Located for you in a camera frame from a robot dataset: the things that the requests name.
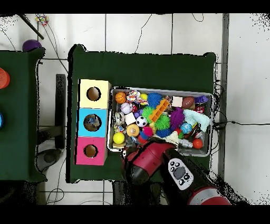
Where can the clear shallow mesh bin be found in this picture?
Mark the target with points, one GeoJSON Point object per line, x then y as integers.
{"type": "Point", "coordinates": [160, 89]}

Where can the brown toy football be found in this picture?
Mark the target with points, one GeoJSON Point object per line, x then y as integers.
{"type": "Point", "coordinates": [188, 102]}

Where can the purple round object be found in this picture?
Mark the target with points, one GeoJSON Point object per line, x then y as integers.
{"type": "Point", "coordinates": [31, 45]}

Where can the blue round object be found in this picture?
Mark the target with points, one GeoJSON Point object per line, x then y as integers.
{"type": "Point", "coordinates": [1, 120]}

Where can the yellow green ball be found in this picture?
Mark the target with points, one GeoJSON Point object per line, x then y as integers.
{"type": "Point", "coordinates": [118, 137]}

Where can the small orange basketball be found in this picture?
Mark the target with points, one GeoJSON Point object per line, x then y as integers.
{"type": "Point", "coordinates": [121, 97]}

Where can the wooden box three holes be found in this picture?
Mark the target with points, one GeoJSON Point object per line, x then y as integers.
{"type": "Point", "coordinates": [103, 103]}

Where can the red round object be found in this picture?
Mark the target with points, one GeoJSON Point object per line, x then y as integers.
{"type": "Point", "coordinates": [3, 78]}

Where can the black upright bar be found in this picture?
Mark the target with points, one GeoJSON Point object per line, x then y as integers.
{"type": "Point", "coordinates": [60, 110]}

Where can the dark green side table cloth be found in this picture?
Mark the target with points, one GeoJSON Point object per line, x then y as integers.
{"type": "Point", "coordinates": [19, 127]}

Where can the small colourful item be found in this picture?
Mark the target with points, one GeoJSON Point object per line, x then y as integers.
{"type": "Point", "coordinates": [41, 19]}

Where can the light blue cloth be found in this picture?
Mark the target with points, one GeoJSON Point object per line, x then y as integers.
{"type": "Point", "coordinates": [197, 119]}

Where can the grey round base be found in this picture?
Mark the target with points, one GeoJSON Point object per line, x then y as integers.
{"type": "Point", "coordinates": [49, 157]}

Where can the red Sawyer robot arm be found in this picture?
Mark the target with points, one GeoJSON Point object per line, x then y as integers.
{"type": "Point", "coordinates": [147, 162]}

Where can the small black white soccer ball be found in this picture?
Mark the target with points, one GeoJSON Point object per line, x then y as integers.
{"type": "Point", "coordinates": [141, 121]}

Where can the black stick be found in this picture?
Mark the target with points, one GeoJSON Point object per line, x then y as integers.
{"type": "Point", "coordinates": [29, 25]}

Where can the orange toy brick round studs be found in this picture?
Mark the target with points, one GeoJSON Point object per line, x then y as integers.
{"type": "Point", "coordinates": [158, 110]}

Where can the purple spiky ball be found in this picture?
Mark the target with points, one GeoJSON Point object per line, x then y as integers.
{"type": "Point", "coordinates": [177, 117]}

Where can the blue spiky ball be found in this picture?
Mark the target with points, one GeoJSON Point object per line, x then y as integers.
{"type": "Point", "coordinates": [154, 99]}

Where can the green spiky ball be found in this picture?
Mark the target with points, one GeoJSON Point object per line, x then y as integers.
{"type": "Point", "coordinates": [162, 122]}

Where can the cream knitted cloth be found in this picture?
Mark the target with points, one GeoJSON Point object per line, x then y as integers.
{"type": "Point", "coordinates": [172, 137]}

